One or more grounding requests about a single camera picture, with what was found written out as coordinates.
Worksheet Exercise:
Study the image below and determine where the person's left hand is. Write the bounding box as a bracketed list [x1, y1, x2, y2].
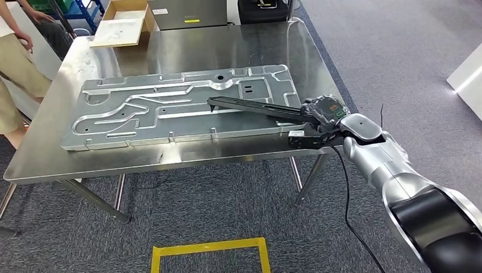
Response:
[12, 31, 35, 52]

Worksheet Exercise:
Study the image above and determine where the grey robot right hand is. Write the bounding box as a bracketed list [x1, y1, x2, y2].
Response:
[300, 94, 350, 135]

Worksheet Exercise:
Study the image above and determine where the person's hand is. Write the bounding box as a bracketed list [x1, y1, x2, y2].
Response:
[27, 10, 56, 26]

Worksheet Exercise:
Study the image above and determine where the black plastic plate frame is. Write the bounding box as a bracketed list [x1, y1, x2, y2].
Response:
[207, 96, 321, 125]

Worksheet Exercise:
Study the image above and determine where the steel workbench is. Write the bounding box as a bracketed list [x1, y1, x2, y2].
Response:
[3, 20, 345, 224]

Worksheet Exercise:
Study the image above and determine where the person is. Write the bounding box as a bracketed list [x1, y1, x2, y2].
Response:
[0, 0, 52, 150]
[16, 0, 73, 61]

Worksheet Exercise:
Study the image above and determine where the green crate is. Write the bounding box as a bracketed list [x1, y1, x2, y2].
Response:
[26, 0, 75, 12]

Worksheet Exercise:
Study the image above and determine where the cardboard box with white insert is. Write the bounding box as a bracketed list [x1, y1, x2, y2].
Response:
[89, 0, 156, 49]

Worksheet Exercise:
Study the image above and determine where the black bag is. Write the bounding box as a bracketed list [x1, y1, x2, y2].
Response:
[237, 0, 294, 26]

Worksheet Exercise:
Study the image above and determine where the stamped grey metal panel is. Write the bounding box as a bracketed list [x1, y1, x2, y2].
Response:
[60, 64, 306, 152]

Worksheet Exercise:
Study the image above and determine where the grey metal case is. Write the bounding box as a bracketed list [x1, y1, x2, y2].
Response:
[148, 0, 229, 32]

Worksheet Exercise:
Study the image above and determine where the white cabinet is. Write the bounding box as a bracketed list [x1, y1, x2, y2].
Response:
[446, 43, 482, 122]

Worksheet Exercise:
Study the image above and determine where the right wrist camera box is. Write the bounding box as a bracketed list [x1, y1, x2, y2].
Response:
[288, 129, 334, 150]

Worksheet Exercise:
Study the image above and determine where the blue metal frame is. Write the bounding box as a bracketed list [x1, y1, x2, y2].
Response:
[73, 0, 107, 35]

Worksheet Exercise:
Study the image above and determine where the black camera cable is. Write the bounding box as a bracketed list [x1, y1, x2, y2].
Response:
[323, 141, 385, 273]

